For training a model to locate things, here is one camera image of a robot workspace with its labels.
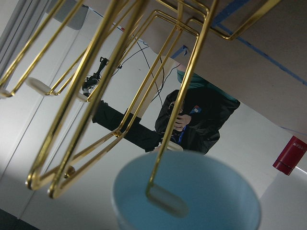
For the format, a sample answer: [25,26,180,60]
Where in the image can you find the red bottle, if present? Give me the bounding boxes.
[272,136,307,176]

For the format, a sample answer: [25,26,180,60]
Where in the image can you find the light blue plastic cup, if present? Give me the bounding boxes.
[112,151,261,230]

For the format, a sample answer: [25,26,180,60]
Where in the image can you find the person in black jacket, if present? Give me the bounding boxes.
[170,73,240,154]

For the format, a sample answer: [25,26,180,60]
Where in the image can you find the gold wire cup holder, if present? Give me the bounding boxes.
[0,0,283,218]

